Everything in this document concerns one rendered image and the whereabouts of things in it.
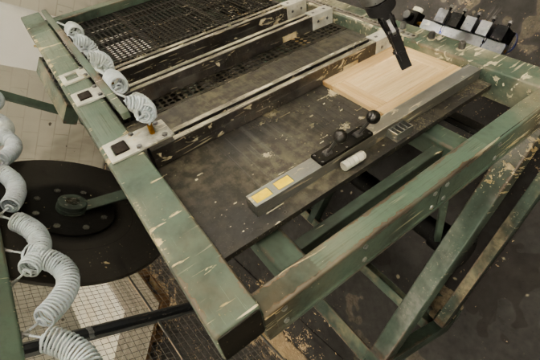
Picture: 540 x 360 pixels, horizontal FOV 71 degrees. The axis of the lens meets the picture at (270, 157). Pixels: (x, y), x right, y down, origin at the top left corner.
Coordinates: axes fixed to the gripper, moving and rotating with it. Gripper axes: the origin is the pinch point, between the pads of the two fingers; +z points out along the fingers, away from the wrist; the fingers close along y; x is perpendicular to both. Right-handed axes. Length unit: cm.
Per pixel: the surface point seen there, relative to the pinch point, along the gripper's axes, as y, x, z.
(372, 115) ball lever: 17.3, -13.7, -0.6
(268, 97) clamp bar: -12.1, -42.6, -2.8
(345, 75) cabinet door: -26.2, -18.3, 13.9
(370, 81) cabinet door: -20.6, -11.0, 17.6
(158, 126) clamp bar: 4, -71, -23
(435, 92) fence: -5.7, 5.8, 22.5
